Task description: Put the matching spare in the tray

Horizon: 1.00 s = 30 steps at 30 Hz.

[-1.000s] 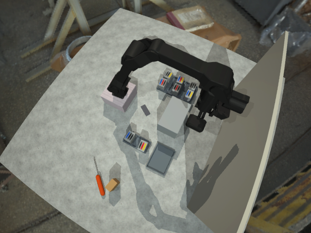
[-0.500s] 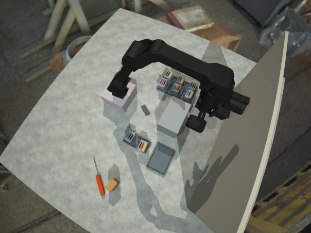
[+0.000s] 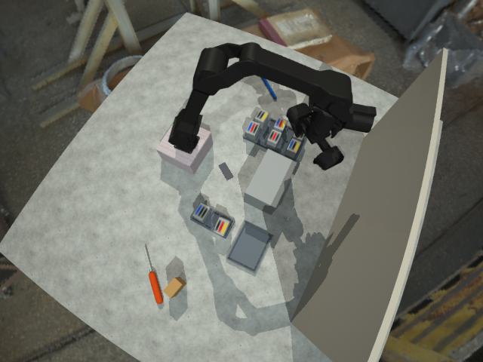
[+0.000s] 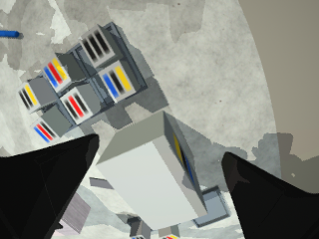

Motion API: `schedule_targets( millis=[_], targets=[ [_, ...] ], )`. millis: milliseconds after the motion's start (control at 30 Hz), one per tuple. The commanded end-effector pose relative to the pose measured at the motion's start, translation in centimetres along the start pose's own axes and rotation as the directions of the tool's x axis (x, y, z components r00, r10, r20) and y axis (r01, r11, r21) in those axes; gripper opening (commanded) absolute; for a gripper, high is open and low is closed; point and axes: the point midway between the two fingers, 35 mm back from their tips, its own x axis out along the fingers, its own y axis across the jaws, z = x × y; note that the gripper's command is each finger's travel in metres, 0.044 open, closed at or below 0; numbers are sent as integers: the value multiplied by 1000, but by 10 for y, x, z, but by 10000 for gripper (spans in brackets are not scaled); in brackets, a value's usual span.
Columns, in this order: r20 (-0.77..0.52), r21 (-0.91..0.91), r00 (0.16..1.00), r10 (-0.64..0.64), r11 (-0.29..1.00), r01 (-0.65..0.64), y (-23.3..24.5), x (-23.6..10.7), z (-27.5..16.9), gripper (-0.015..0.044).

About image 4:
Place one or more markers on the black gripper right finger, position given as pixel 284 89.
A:
pixel 267 207

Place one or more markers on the dark grey flat bar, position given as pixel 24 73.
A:
pixel 102 183

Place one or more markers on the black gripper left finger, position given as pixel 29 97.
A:
pixel 36 186

